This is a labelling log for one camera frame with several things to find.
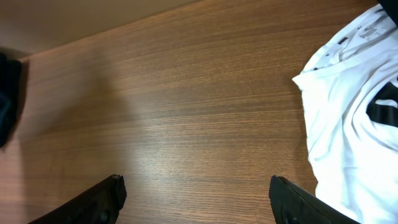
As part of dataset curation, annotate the black logo t-shirt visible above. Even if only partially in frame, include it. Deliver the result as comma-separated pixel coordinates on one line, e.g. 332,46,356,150
377,0,398,26

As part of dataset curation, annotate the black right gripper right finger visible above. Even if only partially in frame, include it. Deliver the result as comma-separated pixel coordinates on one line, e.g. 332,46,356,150
269,175,359,224

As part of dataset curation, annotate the folded dark green garment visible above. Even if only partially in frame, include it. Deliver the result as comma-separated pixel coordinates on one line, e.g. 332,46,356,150
1,53,22,147

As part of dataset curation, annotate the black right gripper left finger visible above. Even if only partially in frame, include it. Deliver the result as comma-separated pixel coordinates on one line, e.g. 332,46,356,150
29,174,127,224

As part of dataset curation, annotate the white printed t-shirt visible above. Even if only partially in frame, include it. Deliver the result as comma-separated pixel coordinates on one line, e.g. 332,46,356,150
294,5,397,223

